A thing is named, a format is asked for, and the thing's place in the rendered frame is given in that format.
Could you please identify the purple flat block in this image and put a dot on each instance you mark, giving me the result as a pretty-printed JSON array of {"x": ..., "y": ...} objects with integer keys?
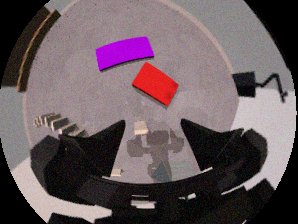
[{"x": 123, "y": 51}]

